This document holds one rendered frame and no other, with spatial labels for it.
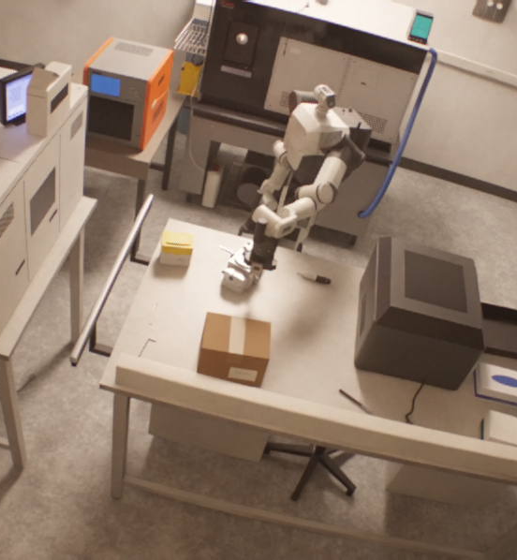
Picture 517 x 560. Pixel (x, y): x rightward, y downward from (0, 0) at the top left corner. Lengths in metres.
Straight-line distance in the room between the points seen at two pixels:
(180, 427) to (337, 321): 0.81
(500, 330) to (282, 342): 0.97
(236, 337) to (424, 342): 0.64
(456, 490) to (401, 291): 1.09
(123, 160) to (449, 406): 2.05
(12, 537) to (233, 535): 0.95
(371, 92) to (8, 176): 2.31
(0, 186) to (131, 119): 1.52
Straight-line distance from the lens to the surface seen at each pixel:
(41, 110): 2.20
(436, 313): 2.29
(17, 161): 2.13
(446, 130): 5.21
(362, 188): 4.03
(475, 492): 3.04
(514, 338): 2.85
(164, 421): 2.80
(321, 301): 2.58
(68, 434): 3.12
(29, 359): 3.39
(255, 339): 2.15
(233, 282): 2.48
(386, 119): 3.86
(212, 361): 2.14
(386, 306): 2.24
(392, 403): 2.36
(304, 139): 2.72
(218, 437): 2.80
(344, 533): 2.87
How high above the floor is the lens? 2.66
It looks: 42 degrees down
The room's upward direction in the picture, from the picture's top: 16 degrees clockwise
